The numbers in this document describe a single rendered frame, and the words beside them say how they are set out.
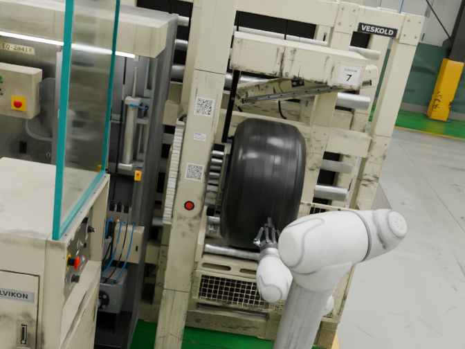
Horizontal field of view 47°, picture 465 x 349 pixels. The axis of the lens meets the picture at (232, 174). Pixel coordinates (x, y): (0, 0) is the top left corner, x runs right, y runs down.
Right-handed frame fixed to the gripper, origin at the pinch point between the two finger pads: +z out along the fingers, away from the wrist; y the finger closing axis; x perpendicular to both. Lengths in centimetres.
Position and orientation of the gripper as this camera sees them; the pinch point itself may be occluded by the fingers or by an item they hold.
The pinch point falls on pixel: (268, 225)
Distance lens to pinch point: 214.0
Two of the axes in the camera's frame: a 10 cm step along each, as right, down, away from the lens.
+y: -9.9, -1.6, -0.5
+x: -1.6, 8.7, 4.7
